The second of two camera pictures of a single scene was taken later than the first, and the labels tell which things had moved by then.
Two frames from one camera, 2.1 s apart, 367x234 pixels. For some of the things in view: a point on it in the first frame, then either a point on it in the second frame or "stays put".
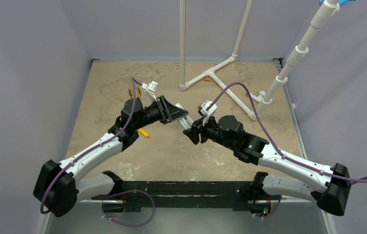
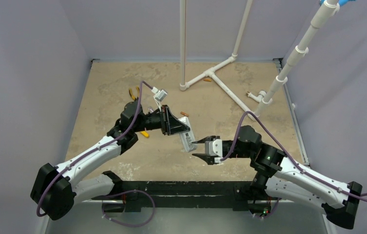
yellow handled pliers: (130, 90) stays put
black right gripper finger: (193, 134) -> (209, 159)
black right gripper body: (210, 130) -> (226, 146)
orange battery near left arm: (144, 133) stays put
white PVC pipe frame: (328, 9) stays put
